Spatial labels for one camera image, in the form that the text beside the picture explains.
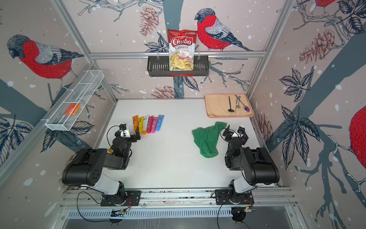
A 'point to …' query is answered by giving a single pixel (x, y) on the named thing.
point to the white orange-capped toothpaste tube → (145, 123)
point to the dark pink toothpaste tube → (149, 124)
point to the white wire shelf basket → (76, 99)
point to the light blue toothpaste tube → (159, 121)
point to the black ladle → (230, 110)
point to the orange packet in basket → (73, 109)
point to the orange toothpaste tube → (135, 119)
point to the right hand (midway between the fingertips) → (235, 126)
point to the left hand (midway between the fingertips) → (132, 124)
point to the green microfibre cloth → (206, 138)
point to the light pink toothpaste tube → (154, 124)
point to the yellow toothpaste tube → (141, 124)
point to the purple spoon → (246, 109)
